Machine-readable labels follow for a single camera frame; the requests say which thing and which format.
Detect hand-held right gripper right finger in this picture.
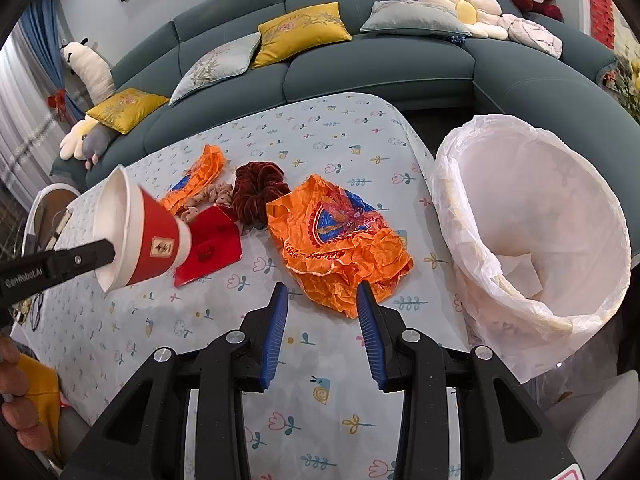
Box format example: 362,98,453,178
356,280,583,480

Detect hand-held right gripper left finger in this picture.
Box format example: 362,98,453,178
60,282,290,480

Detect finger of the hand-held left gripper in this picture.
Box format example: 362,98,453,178
50,239,117,281

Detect red white paper cup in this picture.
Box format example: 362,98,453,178
91,165,193,292

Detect large orange snack wrapper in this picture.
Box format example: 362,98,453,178
266,174,415,318

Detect white paper towel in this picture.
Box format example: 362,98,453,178
492,252,546,296

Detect trash bin with white bag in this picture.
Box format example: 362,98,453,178
432,114,632,383

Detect person's left hand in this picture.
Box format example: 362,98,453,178
0,334,51,453

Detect black eyeglasses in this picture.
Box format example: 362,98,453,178
25,295,46,331

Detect book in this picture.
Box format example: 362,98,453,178
47,210,73,251

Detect round side table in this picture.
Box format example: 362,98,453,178
20,182,81,261

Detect red envelope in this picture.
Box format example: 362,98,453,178
174,206,243,288

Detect person's yellow clothing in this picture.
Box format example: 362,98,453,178
20,355,63,461

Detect white sheer curtain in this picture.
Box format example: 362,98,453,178
0,25,61,201

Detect dark red velvet scrunchie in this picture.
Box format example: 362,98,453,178
231,161,292,226

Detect small orange snack wrapper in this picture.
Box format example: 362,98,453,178
160,144,228,215

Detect yellow embroidered pillow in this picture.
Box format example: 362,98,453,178
85,87,171,135
251,2,353,69

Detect red curtain tassel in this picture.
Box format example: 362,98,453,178
47,89,68,121

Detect panda plush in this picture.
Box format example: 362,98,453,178
59,37,117,103

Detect blue curtain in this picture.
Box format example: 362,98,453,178
20,0,83,121

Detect grey embroidered pillow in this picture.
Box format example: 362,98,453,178
169,32,262,107
360,0,472,38

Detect light grey chair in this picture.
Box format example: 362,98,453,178
542,370,640,480

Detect teal sofa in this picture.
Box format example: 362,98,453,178
50,0,640,191

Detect pink white marbled cushion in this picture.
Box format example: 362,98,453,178
500,12,563,58

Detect potted plant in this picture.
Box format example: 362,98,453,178
607,45,640,126

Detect beige bear hair tie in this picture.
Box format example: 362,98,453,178
180,182,235,223

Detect red wall decoration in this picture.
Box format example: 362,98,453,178
582,0,621,48

